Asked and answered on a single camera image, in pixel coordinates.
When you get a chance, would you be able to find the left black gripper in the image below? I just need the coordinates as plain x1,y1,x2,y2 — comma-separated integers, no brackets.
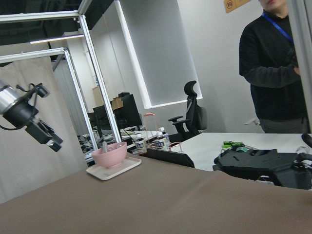
3,101,63,152

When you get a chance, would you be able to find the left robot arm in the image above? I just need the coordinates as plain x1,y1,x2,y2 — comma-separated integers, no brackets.
0,80,63,152

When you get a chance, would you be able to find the beige curtain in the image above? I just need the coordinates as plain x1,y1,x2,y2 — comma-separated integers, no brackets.
0,57,87,203

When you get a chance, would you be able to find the metal rod tool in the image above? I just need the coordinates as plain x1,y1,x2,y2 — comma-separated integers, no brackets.
102,141,108,153

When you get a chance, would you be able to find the beige tray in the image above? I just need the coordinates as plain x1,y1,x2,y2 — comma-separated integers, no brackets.
86,156,141,181

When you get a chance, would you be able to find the pink bowl of ice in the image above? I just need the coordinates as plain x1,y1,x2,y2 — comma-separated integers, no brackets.
92,142,127,168

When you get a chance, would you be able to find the cardboard box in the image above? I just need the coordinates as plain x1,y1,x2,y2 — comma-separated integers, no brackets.
111,97,123,111

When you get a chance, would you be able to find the background black monitor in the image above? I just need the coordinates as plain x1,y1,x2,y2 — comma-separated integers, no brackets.
114,92,142,129

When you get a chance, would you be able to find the small bottle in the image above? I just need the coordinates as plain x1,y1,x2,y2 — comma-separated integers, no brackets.
135,133,147,154
155,127,169,151

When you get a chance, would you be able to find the black bar device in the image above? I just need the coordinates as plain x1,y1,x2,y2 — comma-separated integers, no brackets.
145,149,195,168

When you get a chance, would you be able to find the black office chair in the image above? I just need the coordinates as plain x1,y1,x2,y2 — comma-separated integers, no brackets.
168,80,207,143

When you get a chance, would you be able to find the green clip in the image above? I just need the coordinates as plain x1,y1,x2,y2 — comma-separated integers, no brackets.
221,141,245,150

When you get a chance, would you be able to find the person in black sweater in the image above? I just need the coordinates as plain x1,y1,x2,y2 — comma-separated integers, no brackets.
239,0,310,134

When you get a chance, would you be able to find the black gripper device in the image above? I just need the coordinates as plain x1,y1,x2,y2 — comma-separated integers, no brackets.
213,149,312,190

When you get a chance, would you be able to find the copper wire bottle rack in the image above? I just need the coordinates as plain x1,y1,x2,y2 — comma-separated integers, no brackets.
143,112,183,153

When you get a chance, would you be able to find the aluminium cage frame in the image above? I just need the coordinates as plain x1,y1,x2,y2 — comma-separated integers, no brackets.
0,0,121,149

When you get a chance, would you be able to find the aluminium frame column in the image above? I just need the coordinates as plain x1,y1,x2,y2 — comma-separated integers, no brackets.
287,0,312,123

